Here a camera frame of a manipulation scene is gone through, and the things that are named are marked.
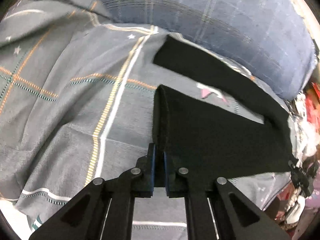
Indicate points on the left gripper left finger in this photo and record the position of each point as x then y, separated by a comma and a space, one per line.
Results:
104, 208

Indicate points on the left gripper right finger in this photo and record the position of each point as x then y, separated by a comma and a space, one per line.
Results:
214, 207

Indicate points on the black pants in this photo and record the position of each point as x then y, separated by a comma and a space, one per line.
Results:
198, 135

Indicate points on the clear plastic bags clutter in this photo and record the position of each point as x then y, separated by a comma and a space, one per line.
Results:
307, 138

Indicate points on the grey star patterned bedsheet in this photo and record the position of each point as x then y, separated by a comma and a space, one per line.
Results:
76, 101

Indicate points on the red boxes pile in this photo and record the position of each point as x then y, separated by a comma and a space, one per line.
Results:
311, 92

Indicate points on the blue plaid pillow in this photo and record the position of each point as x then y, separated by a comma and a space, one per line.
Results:
268, 37

